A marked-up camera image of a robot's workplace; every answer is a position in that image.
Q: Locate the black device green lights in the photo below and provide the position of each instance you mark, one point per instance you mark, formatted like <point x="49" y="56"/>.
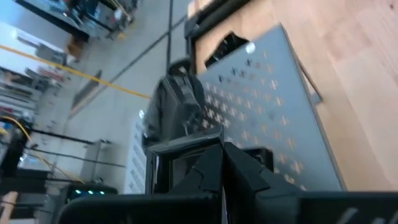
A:
<point x="90" y="188"/>

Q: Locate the white box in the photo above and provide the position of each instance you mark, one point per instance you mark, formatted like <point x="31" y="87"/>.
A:
<point x="136" y="161"/>

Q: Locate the grey perforated metal shelf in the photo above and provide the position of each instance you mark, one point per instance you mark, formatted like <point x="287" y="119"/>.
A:
<point x="280" y="93"/>

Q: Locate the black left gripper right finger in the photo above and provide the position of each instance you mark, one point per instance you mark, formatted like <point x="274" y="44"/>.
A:
<point x="248" y="193"/>

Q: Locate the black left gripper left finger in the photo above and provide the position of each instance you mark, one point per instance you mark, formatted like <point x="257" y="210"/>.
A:
<point x="208" y="177"/>

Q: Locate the black wavy square mini plate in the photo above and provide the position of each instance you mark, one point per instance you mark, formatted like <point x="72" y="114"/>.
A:
<point x="227" y="48"/>

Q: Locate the cluttered background workbench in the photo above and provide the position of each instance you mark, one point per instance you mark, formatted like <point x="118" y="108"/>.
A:
<point x="93" y="18"/>

